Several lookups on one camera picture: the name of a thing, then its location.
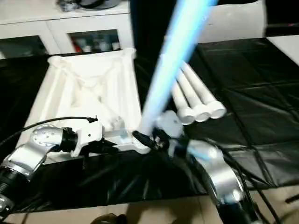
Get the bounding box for white plastic table top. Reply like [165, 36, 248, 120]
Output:
[19, 48, 153, 163]

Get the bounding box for white plastic table leg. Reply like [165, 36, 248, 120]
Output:
[139, 0, 219, 139]
[176, 69, 212, 123]
[170, 80, 196, 126]
[181, 61, 227, 119]

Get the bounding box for dark left robot foot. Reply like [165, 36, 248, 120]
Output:
[91, 214, 128, 224]

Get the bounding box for black work mat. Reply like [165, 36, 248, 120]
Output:
[0, 38, 299, 213]

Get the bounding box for small bottles on shelf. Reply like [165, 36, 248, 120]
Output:
[70, 34, 123, 53]

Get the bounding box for black cabinet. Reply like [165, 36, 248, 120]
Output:
[131, 0, 199, 53]

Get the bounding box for white cabinet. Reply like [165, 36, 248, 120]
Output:
[0, 0, 135, 57]

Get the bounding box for white plastic bag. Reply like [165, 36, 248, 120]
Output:
[196, 0, 268, 45]

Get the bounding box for white flat sheet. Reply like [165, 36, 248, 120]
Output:
[267, 35, 299, 67]

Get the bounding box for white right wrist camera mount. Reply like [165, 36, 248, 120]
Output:
[154, 111, 185, 141]

